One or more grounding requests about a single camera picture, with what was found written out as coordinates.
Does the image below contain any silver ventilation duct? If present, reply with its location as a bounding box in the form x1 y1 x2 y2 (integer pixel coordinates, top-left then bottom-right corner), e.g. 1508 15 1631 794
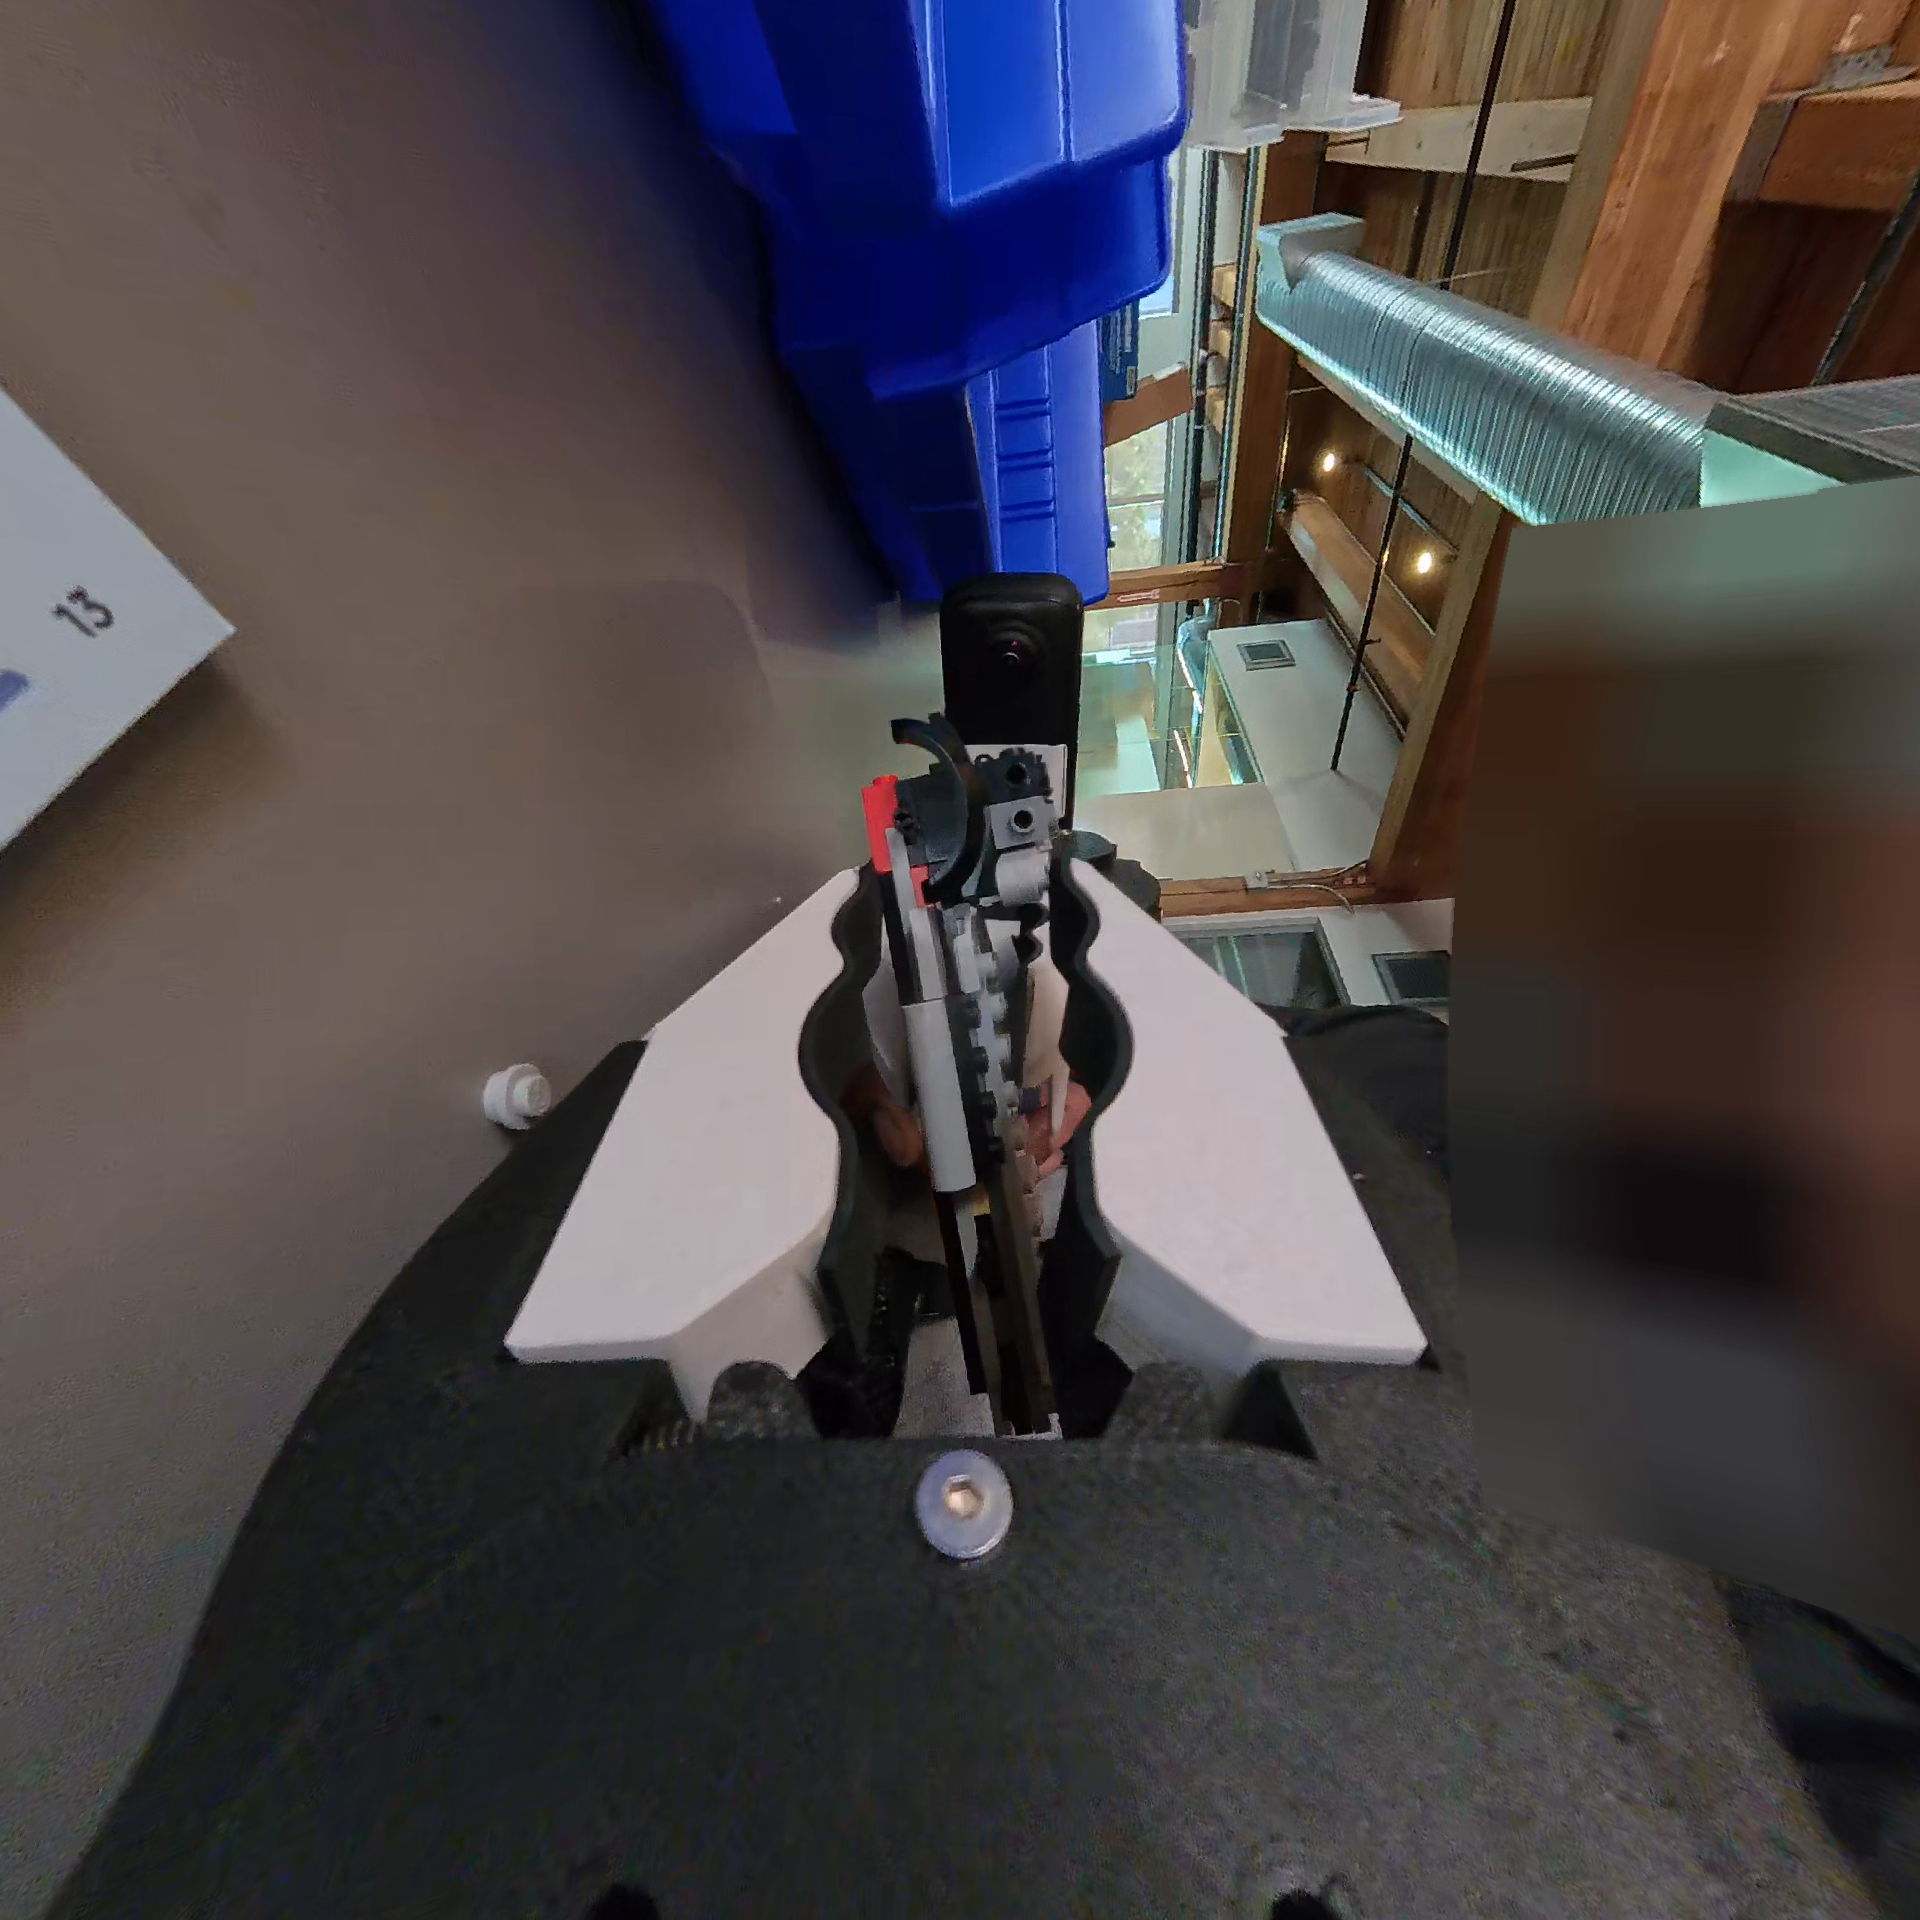
1256 213 1920 529

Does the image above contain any person's right forearm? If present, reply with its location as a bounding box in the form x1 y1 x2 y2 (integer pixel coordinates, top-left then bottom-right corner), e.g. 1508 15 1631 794
1282 1001 1455 1277

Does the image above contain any grey toy brick model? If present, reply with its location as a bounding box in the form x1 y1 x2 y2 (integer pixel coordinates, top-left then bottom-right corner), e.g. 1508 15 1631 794
860 718 1087 1432

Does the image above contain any clear plastic drawer stack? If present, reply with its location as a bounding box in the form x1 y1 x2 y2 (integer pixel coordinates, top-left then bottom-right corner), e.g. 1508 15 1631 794
1185 0 1403 152

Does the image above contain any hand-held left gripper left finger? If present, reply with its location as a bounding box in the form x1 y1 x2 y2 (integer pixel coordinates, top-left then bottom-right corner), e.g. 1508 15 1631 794
503 865 881 1367

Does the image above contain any person's right hand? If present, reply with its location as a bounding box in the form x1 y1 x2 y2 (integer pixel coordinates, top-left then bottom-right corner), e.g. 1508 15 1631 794
843 1049 923 1172

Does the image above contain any toy instruction booklet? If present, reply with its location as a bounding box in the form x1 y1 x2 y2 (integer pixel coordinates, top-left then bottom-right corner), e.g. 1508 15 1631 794
0 385 241 855

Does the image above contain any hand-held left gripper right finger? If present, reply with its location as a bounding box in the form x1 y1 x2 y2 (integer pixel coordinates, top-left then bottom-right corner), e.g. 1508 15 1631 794
1056 855 1431 1373

